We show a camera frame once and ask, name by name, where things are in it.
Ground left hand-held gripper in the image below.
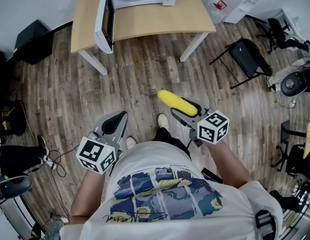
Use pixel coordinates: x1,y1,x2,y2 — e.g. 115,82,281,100
76,110,128,175

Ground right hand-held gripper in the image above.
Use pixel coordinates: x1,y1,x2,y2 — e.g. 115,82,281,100
170,97,231,148

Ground yellow corn cob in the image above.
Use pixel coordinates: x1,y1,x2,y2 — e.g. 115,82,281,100
157,89,198,117

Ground person's right forearm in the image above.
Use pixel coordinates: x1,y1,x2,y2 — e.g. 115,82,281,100
207,138,253,190

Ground person's left forearm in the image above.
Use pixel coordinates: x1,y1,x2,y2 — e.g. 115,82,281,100
70,168,113,225

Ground white shoe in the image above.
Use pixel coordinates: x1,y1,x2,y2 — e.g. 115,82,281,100
126,136,138,150
157,113,170,130

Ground black trousers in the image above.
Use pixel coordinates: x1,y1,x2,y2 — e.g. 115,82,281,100
152,127,192,160

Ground black waist device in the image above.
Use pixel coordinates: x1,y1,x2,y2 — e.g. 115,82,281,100
201,167,224,185

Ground black folding chair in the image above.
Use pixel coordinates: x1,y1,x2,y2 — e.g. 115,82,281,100
209,37,273,90

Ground round black stand base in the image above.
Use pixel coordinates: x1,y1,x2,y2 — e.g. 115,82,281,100
0,100,27,137

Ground light wooden table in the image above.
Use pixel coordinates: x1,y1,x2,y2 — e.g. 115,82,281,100
70,0,217,76

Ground black swivel chair base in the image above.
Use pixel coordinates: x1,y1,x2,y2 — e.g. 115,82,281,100
271,120,310,180

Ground gray chair seat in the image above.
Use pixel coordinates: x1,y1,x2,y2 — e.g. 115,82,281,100
0,175,33,200

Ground glass jar with red clip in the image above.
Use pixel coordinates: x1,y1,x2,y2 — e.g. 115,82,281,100
214,0,228,11

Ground black box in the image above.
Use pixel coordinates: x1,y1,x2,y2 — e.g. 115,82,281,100
13,19,54,66

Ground gray cloth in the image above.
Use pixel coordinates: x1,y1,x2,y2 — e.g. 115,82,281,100
44,217,70,240

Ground white printed t-shirt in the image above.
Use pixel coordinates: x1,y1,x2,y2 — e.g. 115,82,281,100
59,141,284,240

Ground black office chair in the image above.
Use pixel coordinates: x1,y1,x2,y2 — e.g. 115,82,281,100
256,17,310,55

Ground white storage box red latches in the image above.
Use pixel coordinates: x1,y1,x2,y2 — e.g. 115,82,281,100
223,0,265,25

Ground black floor cable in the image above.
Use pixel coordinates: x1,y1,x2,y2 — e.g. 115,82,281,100
44,143,81,179

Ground gray harness strap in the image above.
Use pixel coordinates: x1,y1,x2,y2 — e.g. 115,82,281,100
255,209,276,240

